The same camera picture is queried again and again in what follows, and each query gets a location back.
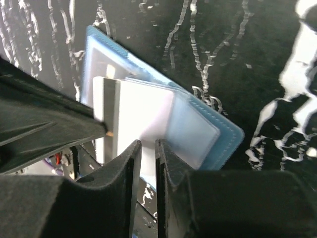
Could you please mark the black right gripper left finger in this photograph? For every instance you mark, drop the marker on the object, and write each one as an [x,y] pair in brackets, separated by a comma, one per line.
[98,205]

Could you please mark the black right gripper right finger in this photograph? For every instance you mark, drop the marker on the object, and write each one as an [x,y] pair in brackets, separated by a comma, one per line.
[229,204]

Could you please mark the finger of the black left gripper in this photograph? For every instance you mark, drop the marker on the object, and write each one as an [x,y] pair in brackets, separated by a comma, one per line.
[36,121]

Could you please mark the blue card holder wallet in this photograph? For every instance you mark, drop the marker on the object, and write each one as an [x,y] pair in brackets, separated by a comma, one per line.
[197,133]

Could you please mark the white card from holder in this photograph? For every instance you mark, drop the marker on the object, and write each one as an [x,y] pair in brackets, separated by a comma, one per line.
[131,111]

